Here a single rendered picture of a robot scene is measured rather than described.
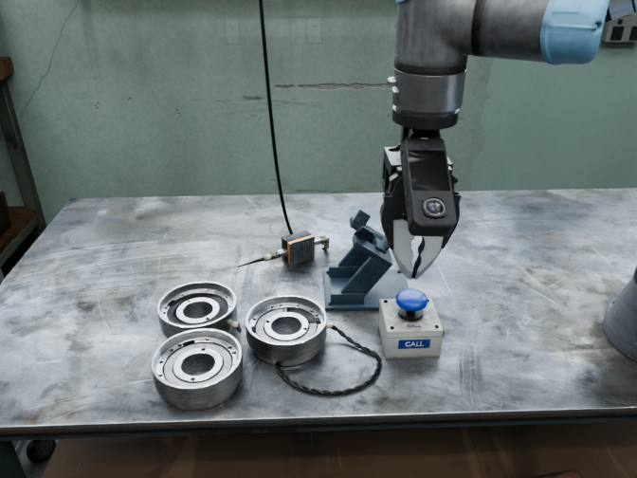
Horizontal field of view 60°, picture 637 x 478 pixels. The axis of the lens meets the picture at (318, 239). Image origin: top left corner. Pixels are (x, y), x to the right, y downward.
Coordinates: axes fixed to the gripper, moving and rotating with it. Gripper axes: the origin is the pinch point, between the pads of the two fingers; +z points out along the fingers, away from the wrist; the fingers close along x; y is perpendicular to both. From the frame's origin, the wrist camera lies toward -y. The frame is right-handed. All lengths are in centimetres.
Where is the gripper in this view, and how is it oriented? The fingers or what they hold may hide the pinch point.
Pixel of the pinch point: (413, 272)
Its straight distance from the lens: 69.8
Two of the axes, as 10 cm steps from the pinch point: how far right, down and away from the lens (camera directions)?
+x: -10.0, 0.2, -0.3
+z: 0.0, 8.7, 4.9
